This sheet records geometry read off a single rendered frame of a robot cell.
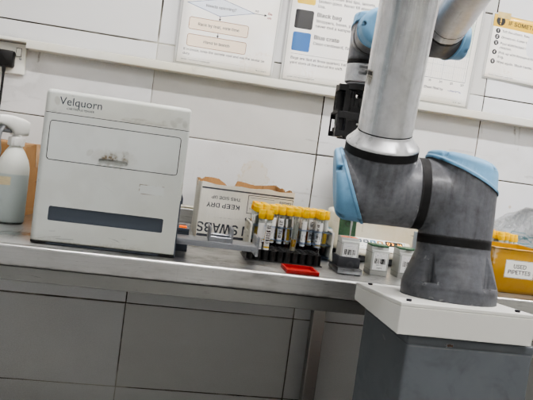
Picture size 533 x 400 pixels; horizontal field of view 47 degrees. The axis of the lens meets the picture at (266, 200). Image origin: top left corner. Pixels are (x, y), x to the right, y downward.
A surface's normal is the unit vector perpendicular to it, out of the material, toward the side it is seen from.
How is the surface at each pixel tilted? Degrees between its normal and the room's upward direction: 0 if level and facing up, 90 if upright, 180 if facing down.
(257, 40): 94
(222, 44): 94
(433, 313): 90
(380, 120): 107
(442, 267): 69
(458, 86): 94
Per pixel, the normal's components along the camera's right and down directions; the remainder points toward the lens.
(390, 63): -0.42, 0.29
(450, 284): -0.24, -0.35
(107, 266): 0.15, 0.08
